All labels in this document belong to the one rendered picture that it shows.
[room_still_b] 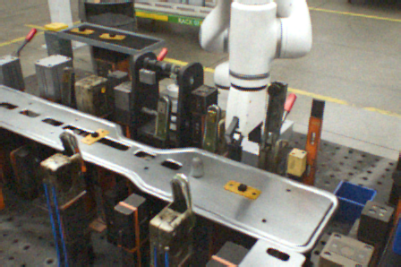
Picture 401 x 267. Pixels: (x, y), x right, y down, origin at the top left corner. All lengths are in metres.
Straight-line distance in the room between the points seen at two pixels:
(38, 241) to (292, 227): 0.78
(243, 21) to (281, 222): 0.42
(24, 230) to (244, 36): 0.94
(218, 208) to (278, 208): 0.13
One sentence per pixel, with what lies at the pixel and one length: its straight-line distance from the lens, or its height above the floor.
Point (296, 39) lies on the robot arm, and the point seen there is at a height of 1.37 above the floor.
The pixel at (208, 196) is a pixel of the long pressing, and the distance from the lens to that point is 1.06.
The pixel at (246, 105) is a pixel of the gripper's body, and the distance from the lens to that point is 0.92.
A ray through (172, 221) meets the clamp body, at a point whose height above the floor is 1.05.
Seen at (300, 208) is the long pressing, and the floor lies 1.00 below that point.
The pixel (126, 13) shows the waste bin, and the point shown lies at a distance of 4.15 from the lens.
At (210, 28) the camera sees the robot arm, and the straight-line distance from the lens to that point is 1.54.
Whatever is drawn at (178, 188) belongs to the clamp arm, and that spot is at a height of 1.09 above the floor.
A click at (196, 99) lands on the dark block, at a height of 1.10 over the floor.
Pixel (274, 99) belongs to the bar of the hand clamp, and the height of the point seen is 1.17.
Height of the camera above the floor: 1.64
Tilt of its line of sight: 29 degrees down
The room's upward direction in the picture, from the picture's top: straight up
